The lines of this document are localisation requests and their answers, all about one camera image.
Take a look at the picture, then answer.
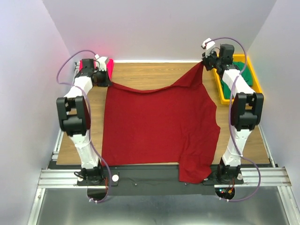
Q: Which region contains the dark red t shirt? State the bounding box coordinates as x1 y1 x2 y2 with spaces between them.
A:
102 63 220 184

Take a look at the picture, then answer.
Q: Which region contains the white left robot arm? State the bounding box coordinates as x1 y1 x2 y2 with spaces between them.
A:
56 55 114 186

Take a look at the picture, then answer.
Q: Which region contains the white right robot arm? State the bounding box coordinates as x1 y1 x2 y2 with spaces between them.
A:
202 38 264 183

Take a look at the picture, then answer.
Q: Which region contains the folded pink t shirt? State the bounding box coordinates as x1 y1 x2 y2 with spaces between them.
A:
78 59 114 80

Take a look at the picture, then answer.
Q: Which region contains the yellow plastic bin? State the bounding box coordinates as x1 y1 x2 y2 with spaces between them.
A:
212 54 262 105

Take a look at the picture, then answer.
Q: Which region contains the green t shirt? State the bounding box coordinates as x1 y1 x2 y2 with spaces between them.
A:
220 61 253 99

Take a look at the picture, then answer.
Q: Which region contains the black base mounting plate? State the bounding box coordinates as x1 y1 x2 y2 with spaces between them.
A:
77 165 244 204

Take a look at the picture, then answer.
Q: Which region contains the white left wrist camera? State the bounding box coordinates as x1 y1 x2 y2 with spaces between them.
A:
94 54 109 72

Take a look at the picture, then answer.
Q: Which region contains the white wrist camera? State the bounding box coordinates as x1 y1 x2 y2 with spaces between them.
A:
202 38 215 58
94 54 109 72

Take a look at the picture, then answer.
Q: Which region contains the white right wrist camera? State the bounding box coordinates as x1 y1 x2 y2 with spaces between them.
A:
202 38 215 58

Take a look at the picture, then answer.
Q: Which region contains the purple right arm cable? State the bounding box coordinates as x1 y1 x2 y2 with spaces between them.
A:
206 37 261 203

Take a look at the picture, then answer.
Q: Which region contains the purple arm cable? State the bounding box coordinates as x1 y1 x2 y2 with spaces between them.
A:
206 37 261 203
56 49 112 204

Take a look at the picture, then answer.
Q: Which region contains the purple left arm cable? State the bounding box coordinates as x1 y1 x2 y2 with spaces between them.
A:
56 49 112 204

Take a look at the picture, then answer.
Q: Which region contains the aluminium frame rail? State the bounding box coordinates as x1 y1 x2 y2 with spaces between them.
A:
38 167 291 189

